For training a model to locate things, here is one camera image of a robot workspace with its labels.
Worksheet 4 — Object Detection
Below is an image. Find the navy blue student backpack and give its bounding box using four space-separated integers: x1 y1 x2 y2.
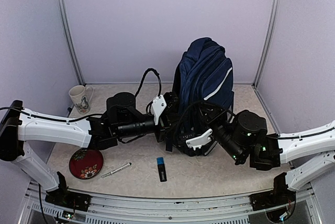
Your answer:
165 37 234 156

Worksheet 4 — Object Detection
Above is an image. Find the black and blue stamp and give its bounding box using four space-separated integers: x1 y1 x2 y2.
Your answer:
157 157 167 182

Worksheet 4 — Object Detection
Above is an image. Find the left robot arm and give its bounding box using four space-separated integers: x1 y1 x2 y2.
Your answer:
1 92 178 211

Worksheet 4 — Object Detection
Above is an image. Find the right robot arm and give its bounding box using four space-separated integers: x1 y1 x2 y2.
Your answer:
198 105 334 210

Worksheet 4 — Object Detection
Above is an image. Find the clear plastic syringe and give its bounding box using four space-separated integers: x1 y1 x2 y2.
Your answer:
101 162 132 178

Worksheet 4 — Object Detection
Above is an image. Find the white patterned ceramic cup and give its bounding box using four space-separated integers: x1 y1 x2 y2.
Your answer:
69 85 94 115

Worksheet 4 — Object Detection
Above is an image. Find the red floral plate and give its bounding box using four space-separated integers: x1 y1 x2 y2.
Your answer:
69 148 104 180

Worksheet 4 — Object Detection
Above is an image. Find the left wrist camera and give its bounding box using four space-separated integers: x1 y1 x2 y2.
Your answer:
151 92 178 126

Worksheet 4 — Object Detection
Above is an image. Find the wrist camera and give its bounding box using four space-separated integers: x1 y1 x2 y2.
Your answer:
151 92 178 126
178 128 213 150

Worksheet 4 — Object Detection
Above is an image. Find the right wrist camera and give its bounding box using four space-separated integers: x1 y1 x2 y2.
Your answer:
178 128 213 150

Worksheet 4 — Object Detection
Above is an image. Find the front aluminium rail base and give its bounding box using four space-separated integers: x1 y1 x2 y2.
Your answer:
18 179 322 224

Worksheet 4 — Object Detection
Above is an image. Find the right aluminium frame post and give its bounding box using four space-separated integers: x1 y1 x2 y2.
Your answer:
252 0 280 89

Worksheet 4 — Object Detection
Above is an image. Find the aluminium frame post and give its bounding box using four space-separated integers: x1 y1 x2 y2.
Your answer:
57 0 86 85
252 0 280 89

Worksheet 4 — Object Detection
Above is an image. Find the left aluminium frame post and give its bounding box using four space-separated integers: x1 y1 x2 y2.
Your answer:
57 0 86 85

